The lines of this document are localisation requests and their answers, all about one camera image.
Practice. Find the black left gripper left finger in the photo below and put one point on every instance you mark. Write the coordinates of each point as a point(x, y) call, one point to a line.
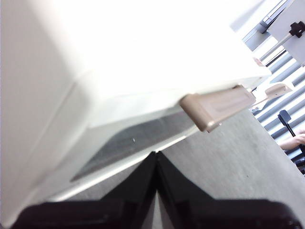
point(119, 210)

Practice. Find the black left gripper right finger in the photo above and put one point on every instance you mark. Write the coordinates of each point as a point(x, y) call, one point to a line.
point(202, 212)

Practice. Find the white Toshiba toaster oven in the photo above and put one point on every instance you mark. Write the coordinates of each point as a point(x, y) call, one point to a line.
point(143, 47)

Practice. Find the person's hand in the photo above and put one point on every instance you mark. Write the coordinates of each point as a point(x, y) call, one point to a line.
point(294, 142)

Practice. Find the black star knob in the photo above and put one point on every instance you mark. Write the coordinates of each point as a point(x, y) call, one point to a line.
point(297, 29)

